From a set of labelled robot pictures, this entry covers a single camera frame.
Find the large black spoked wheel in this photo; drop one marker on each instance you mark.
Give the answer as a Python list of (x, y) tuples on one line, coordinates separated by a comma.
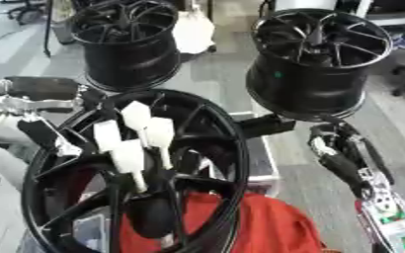
[(234, 171)]

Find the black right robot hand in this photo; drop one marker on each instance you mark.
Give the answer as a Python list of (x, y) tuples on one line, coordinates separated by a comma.
[(341, 164)]

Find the black wheel mount block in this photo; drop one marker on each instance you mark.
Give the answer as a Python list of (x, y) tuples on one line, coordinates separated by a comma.
[(266, 125)]

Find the black car wheel rim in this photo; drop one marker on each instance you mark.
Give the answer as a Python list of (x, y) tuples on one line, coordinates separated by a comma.
[(304, 85), (131, 62)]

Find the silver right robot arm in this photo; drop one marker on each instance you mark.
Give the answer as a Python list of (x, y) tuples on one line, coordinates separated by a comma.
[(393, 217)]

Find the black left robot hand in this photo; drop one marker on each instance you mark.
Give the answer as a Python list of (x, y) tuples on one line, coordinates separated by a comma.
[(39, 87)]

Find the white flat-head pin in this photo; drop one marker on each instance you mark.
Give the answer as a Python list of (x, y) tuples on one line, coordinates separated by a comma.
[(129, 156), (107, 135), (136, 115), (160, 131)]

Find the white bag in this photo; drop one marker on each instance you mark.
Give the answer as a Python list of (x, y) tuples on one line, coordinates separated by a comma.
[(193, 31)]

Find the black office chair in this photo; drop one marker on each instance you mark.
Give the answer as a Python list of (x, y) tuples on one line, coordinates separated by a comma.
[(24, 11)]

